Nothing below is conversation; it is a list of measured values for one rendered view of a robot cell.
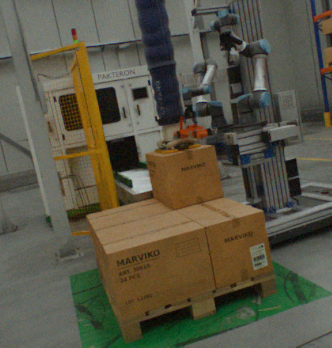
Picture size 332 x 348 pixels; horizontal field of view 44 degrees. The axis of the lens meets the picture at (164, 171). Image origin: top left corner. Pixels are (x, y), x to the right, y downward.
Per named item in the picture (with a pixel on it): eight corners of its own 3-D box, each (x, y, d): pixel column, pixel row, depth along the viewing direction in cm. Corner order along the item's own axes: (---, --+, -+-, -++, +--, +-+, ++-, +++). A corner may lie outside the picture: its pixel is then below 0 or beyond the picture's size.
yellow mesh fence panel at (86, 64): (59, 246, 471) (15, 60, 442) (64, 243, 480) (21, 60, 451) (126, 242, 437) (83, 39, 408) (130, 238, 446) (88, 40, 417)
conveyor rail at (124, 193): (103, 185, 589) (100, 172, 586) (106, 185, 590) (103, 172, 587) (138, 215, 368) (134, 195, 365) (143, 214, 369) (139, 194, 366)
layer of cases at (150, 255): (96, 259, 352) (86, 215, 346) (203, 230, 377) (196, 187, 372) (121, 320, 237) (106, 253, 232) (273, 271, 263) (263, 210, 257)
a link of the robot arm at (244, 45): (245, 51, 346) (209, 17, 313) (256, 47, 338) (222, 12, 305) (243, 63, 343) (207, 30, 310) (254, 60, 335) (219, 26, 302)
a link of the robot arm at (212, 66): (222, 64, 390) (211, 97, 360) (211, 66, 396) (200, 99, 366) (218, 54, 383) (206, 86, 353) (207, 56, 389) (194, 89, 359)
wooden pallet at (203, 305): (99, 276, 354) (96, 259, 352) (207, 245, 380) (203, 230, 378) (126, 343, 239) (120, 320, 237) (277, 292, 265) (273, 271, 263)
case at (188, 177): (153, 198, 362) (144, 153, 356) (196, 187, 372) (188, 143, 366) (174, 209, 304) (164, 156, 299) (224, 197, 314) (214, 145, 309)
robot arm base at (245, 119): (251, 122, 345) (249, 110, 344) (261, 121, 331) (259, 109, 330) (235, 125, 340) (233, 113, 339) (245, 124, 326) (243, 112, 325)
